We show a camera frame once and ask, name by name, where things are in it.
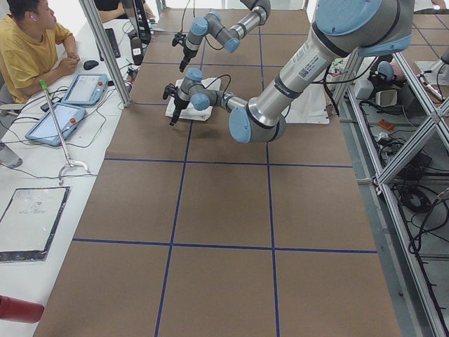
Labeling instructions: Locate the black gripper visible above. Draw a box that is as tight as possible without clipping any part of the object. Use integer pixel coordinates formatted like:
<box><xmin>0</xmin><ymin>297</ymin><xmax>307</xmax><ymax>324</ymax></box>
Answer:
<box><xmin>169</xmin><ymin>93</ymin><xmax>190</xmax><ymax>126</ymax></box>
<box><xmin>179</xmin><ymin>46</ymin><xmax>196</xmax><ymax>72</ymax></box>

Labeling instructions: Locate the white long-sleeve printed shirt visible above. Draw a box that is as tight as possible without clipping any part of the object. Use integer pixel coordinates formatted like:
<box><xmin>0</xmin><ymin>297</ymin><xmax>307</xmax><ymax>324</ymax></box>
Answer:
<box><xmin>165</xmin><ymin>77</ymin><xmax>221</xmax><ymax>121</ymax></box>

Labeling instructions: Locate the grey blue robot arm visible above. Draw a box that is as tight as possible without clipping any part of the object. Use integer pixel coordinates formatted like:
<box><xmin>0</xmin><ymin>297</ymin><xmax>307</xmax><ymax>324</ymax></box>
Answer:
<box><xmin>163</xmin><ymin>0</ymin><xmax>414</xmax><ymax>143</ymax></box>
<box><xmin>172</xmin><ymin>0</ymin><xmax>272</xmax><ymax>72</ymax></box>

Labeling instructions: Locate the black keyboard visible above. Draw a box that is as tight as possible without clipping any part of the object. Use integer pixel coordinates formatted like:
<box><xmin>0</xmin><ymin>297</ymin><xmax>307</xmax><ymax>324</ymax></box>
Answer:
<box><xmin>105</xmin><ymin>28</ymin><xmax>121</xmax><ymax>58</ymax></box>

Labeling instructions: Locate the upper blue teach pendant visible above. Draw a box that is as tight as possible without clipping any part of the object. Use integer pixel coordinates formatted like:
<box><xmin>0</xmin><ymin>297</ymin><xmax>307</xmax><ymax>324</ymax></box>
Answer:
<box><xmin>61</xmin><ymin>74</ymin><xmax>108</xmax><ymax>107</ymax></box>

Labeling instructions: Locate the blue teach pendant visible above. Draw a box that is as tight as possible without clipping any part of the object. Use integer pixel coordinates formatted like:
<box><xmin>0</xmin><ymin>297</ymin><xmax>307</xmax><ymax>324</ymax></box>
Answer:
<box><xmin>61</xmin><ymin>74</ymin><xmax>108</xmax><ymax>107</ymax></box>
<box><xmin>24</xmin><ymin>102</ymin><xmax>87</xmax><ymax>147</ymax></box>

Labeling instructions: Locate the black computer mouse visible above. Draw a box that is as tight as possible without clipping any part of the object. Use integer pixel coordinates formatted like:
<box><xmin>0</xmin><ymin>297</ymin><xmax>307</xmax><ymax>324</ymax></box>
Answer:
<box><xmin>83</xmin><ymin>60</ymin><xmax>99</xmax><ymax>71</ymax></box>

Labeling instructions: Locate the lower blue teach pendant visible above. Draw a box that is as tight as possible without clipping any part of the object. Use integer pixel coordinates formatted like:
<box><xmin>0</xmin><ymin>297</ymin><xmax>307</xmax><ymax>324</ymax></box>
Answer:
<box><xmin>24</xmin><ymin>102</ymin><xmax>87</xmax><ymax>147</ymax></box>

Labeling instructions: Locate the silver reacher grabber stick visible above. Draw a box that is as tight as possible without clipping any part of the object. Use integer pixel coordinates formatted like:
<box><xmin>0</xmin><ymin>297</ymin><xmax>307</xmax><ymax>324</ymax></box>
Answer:
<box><xmin>39</xmin><ymin>79</ymin><xmax>91</xmax><ymax>186</ymax></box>

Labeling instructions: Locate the man in yellow shirt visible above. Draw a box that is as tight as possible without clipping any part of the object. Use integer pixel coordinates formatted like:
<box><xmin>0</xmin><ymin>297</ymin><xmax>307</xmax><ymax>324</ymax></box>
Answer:
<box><xmin>1</xmin><ymin>0</ymin><xmax>79</xmax><ymax>103</ymax></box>

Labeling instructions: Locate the silver foil tray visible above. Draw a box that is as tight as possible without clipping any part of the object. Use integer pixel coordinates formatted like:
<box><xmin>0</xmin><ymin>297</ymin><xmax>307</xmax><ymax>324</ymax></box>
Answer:
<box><xmin>1</xmin><ymin>187</ymin><xmax>70</xmax><ymax>263</ymax></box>

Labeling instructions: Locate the red fire extinguisher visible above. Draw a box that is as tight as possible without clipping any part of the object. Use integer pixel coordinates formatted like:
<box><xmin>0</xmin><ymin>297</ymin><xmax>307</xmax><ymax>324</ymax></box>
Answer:
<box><xmin>1</xmin><ymin>296</ymin><xmax>44</xmax><ymax>324</ymax></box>

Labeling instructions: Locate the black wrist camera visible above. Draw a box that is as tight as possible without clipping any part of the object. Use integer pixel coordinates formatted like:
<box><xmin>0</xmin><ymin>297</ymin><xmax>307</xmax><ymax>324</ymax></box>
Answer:
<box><xmin>163</xmin><ymin>83</ymin><xmax>177</xmax><ymax>100</ymax></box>
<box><xmin>172</xmin><ymin>32</ymin><xmax>187</xmax><ymax>47</ymax></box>

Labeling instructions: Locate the grey aluminium frame post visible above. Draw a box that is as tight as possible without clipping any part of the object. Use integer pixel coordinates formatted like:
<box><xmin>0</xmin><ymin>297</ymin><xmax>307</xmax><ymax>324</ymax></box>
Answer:
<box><xmin>79</xmin><ymin>0</ymin><xmax>131</xmax><ymax>107</ymax></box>

